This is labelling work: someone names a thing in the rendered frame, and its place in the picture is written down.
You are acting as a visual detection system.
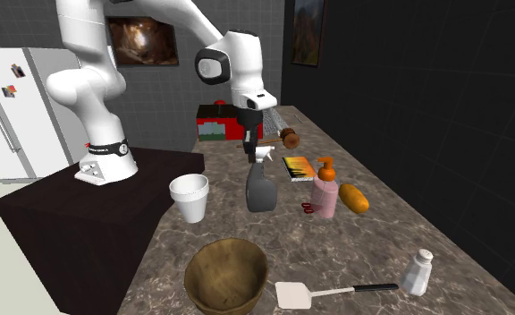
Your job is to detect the white spatula with black handle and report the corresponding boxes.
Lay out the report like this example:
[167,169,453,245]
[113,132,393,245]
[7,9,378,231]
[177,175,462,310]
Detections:
[274,281,401,311]

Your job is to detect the brown cave wall picture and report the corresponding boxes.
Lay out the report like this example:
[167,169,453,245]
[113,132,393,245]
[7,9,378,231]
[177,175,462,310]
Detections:
[106,15,181,68]

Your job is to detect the dark landscape wall picture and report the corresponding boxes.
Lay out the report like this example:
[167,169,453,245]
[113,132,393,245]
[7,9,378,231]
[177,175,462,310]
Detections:
[290,0,326,68]

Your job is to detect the brown wooden mallet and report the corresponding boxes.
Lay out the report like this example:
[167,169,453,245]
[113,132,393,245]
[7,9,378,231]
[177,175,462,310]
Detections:
[235,128,301,150]

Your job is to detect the silver metal grater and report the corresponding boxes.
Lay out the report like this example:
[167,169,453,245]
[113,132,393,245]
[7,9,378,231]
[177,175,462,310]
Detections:
[262,107,291,137]

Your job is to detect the orange bread loaf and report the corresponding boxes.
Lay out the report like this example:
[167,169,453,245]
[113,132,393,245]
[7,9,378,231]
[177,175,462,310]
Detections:
[338,183,370,215]

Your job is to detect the white refrigerator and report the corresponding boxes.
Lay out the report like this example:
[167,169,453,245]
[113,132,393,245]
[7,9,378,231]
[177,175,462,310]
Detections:
[0,47,89,185]

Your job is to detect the pink soap dispenser orange pump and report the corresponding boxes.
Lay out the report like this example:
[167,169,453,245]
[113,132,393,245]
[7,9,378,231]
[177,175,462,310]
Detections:
[309,156,340,219]

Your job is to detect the brown wooden bowl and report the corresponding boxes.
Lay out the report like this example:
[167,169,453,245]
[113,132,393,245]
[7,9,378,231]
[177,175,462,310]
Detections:
[183,237,270,315]

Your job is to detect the dark robot stand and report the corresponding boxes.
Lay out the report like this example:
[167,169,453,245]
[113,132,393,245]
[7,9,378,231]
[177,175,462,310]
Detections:
[0,147,207,315]

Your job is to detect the grey spray bottle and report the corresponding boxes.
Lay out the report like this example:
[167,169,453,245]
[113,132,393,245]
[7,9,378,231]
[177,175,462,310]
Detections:
[245,146,279,214]

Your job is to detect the white foam cup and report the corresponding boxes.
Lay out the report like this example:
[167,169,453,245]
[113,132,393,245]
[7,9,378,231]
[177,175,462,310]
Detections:
[168,173,210,225]

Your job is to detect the orange and black book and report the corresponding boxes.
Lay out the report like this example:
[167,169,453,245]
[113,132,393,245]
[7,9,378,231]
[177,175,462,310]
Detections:
[282,156,319,183]

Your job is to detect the red box with picture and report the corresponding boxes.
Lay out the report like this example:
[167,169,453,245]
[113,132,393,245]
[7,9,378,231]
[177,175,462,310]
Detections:
[196,99,265,142]

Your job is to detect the white salt shaker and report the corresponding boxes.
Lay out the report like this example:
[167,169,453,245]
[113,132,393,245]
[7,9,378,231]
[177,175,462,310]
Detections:
[399,248,435,297]

